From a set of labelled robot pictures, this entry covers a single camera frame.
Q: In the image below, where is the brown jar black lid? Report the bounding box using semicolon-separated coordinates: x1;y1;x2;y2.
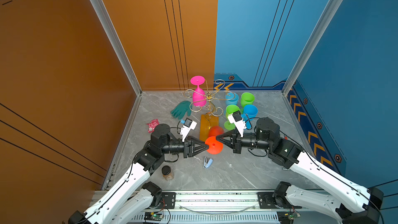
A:
161;166;174;180

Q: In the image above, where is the gold wire glass rack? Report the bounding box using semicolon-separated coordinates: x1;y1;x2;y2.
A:
183;79;231;117

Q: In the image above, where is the light blue stapler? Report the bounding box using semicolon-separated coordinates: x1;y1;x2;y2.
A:
203;157;214;169

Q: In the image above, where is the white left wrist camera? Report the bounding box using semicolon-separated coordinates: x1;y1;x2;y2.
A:
180;118;197;142

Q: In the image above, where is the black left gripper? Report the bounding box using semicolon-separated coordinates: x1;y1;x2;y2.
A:
160;136;208;160

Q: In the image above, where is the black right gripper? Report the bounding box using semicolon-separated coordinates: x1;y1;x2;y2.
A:
216;128;273;155

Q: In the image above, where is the green circuit board left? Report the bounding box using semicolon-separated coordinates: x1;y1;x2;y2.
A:
144;212;164;223

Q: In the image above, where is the light blue wine glass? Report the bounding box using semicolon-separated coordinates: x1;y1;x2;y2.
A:
226;91;239;106

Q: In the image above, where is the green wine glass front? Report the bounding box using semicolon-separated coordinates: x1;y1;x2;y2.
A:
224;105;240;131

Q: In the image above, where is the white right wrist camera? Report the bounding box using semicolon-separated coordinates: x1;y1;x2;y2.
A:
232;111;246;138

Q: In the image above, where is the green circuit board right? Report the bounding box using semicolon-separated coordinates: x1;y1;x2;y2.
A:
277;212;301;224

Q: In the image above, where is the magenta wine glass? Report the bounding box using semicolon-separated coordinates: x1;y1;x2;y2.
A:
190;76;206;107

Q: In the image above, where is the pink snack packet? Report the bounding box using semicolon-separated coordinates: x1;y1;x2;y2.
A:
147;119;160;133

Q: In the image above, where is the aluminium corner post left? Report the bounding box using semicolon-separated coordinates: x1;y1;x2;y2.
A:
90;0;142;96

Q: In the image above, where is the aluminium corner post right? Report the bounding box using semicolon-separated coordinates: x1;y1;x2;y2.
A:
282;0;343;96

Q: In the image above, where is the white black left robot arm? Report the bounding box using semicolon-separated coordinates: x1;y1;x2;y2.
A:
68;118;209;224

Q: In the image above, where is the red wine glass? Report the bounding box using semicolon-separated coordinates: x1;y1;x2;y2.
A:
205;126;224;155

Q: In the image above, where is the orange wooden rack base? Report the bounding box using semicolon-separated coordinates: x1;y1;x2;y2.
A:
200;113;219;141

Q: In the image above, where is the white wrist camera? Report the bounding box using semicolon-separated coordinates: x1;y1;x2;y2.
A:
232;111;246;138
180;118;197;142

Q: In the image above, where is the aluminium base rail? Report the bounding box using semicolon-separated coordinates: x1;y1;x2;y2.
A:
88;189;357;224

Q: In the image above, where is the green circuit board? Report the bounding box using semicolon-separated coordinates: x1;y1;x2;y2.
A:
277;212;301;224
144;212;164;223

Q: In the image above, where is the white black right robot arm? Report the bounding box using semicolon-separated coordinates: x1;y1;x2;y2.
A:
216;116;385;224

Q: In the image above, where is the aluminium corner post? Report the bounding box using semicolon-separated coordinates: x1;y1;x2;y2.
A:
90;0;142;96
282;0;343;96

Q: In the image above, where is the green wine glass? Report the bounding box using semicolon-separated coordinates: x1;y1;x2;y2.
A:
224;105;240;131
240;92;255;108

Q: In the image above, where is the teal rubber glove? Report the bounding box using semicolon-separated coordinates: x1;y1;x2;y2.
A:
171;101;192;120

